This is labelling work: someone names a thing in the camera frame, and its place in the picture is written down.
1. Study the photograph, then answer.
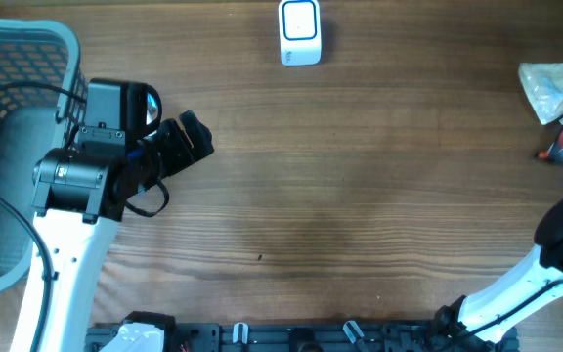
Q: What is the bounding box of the white plastic pouch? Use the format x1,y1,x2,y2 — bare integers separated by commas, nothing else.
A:
518,63,563,125

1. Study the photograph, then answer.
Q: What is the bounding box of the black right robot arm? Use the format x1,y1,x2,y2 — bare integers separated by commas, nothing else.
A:
425,63,563,351

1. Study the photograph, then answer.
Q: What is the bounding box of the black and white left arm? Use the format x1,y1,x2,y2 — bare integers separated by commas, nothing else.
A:
11,78,214,351

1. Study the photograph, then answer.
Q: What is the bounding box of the white barcode scanner box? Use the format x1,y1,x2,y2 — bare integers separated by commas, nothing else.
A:
278,0,323,66

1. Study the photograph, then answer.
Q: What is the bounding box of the grey plastic mesh basket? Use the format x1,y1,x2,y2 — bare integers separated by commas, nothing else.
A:
0,19,87,292

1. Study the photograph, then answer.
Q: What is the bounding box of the black left camera cable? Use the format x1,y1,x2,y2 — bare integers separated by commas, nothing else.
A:
0,80,88,352

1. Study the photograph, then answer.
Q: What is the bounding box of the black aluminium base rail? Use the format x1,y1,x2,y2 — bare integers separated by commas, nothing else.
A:
83,311,452,352

